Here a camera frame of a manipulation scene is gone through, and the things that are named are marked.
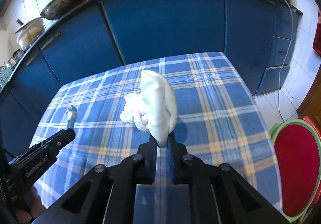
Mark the blue base cabinet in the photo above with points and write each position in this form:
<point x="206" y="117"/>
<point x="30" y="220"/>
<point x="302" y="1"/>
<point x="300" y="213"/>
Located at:
<point x="163" y="26"/>

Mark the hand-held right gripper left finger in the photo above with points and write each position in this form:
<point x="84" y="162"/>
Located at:
<point x="150" y="153"/>

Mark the plain red basin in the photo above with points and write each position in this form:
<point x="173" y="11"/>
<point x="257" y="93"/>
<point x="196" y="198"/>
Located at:
<point x="312" y="123"/>

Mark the black wok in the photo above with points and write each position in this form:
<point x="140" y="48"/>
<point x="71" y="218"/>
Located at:
<point x="66" y="2"/>

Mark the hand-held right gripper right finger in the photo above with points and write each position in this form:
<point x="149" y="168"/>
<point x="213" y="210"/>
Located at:
<point x="171" y="161"/>

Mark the white cooking pot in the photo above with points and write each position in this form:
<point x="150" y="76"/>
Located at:
<point x="30" y="33"/>

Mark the small steel pot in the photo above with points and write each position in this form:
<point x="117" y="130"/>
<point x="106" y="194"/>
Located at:
<point x="15" y="58"/>

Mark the white sock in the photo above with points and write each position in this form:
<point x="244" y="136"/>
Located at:
<point x="155" y="103"/>

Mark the small blue white tube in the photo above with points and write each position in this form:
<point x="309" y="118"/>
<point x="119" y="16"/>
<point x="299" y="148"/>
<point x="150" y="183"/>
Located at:
<point x="71" y="117"/>

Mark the green-rimmed red basin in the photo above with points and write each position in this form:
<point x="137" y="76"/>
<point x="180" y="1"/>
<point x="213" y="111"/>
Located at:
<point x="296" y="163"/>

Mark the person's left hand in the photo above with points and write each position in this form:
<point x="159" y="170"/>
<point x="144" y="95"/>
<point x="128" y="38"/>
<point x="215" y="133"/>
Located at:
<point x="37" y="201"/>

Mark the wooden door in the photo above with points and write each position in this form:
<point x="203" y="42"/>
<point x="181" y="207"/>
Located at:
<point x="311" y="103"/>

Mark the blue plaid tablecloth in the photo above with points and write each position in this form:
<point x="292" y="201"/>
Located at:
<point x="213" y="113"/>

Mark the dark red floral towel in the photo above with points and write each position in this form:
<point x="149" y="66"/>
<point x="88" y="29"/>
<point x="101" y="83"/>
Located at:
<point x="317" y="36"/>

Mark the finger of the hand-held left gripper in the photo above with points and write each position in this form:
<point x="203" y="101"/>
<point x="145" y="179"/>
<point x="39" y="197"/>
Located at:
<point x="62" y="138"/>

